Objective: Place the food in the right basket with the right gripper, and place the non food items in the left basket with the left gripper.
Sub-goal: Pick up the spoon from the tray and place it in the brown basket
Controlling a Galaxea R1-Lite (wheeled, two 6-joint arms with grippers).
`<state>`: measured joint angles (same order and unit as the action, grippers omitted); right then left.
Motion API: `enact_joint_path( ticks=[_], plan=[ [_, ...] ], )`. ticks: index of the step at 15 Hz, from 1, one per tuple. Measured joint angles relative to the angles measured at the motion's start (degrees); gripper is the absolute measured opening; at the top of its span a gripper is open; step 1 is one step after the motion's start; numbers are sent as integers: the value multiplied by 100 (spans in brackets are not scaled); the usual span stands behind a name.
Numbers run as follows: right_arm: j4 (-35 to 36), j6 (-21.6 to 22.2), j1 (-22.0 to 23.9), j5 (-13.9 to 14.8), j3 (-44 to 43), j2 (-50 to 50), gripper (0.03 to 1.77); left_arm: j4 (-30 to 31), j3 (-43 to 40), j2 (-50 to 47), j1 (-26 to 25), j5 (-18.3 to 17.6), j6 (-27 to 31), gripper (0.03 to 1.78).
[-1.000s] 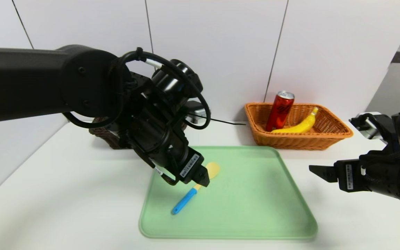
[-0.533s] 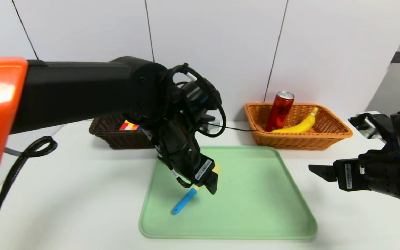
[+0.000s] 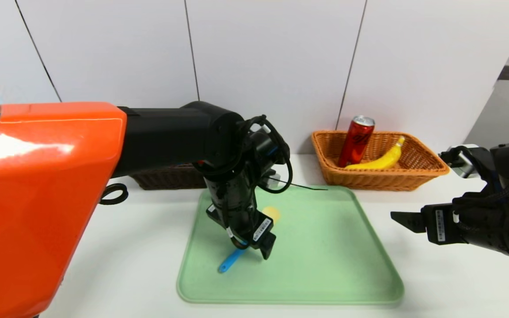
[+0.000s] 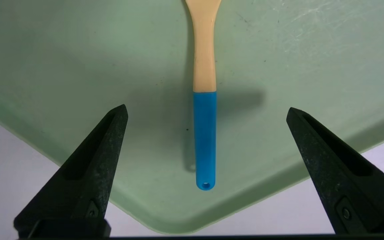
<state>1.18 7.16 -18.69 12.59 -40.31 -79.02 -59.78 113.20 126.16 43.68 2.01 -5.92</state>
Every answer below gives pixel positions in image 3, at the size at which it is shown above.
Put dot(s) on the yellow banana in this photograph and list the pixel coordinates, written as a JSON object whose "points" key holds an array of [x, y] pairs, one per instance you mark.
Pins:
{"points": [[382, 160]]}

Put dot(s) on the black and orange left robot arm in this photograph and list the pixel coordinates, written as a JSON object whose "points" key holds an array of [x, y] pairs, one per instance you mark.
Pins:
{"points": [[60, 176]]}

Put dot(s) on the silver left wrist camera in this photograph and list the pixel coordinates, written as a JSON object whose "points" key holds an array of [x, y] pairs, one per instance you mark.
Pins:
{"points": [[274, 179]]}

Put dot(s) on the dark grey wall plate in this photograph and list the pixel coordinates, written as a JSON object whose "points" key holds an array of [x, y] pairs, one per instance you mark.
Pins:
{"points": [[507, 73]]}

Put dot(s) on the light green plastic tray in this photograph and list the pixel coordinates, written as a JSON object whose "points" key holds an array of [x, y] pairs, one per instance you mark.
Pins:
{"points": [[334, 265]]}

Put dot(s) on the orange wicker basket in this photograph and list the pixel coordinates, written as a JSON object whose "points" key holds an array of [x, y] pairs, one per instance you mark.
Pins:
{"points": [[396, 176]]}

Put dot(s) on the red soda can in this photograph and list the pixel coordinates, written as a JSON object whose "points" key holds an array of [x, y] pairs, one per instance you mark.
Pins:
{"points": [[356, 141]]}

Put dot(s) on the dark brown wicker basket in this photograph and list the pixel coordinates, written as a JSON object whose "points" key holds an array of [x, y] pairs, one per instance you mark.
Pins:
{"points": [[166, 176]]}

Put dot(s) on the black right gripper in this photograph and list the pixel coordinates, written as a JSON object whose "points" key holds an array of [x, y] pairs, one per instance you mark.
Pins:
{"points": [[440, 223]]}

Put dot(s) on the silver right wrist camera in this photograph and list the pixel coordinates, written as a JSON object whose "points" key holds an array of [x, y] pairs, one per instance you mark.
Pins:
{"points": [[462, 163]]}

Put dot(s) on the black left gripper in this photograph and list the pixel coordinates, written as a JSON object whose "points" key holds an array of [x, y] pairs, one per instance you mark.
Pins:
{"points": [[261, 229]]}

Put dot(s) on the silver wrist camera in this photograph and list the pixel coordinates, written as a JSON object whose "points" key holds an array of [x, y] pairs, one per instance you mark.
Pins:
{"points": [[274, 179], [462, 163]]}

